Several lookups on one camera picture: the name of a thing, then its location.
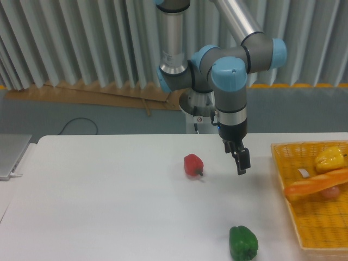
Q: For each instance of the brown cardboard sheet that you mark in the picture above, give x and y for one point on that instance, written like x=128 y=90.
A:
x=149 y=98

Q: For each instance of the yellow bell pepper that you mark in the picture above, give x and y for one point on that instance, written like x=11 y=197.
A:
x=330 y=159

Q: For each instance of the orange baguette bread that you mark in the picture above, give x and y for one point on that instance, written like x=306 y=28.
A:
x=317 y=183

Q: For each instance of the silver laptop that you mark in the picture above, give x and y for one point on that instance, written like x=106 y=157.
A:
x=13 y=147

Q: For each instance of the red bell pepper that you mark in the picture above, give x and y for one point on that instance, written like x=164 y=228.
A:
x=193 y=165

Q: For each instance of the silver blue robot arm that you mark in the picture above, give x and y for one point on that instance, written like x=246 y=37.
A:
x=219 y=74

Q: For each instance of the yellow woven basket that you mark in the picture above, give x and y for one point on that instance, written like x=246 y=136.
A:
x=320 y=223

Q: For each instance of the green bell pepper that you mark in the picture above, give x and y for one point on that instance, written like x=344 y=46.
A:
x=243 y=244

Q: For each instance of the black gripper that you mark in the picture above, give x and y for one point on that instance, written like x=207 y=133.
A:
x=240 y=153

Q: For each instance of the pink round fruit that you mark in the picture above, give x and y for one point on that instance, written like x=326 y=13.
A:
x=330 y=193

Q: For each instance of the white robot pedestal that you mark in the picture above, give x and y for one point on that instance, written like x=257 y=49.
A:
x=197 y=108

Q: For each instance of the white paper label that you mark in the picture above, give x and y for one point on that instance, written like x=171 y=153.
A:
x=304 y=173

